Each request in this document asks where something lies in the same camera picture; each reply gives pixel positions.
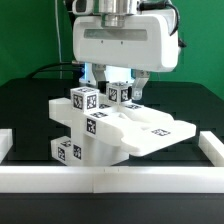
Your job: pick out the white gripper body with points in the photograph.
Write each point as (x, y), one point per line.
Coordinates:
(143, 43)

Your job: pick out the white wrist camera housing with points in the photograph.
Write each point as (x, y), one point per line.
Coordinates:
(83, 7)

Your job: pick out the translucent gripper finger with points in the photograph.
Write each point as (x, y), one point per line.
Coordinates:
(100, 77)
(141, 77)

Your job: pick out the white left fence rail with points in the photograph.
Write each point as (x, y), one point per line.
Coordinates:
(6, 142)

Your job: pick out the white front fence rail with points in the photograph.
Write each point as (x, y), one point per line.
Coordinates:
(59, 179)

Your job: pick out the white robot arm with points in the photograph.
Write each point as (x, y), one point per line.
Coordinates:
(114, 12)

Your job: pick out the white tagged cube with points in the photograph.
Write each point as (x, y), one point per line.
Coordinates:
(117, 92)
(84, 99)

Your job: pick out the white chair back part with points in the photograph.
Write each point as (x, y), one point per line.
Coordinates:
(136, 130)

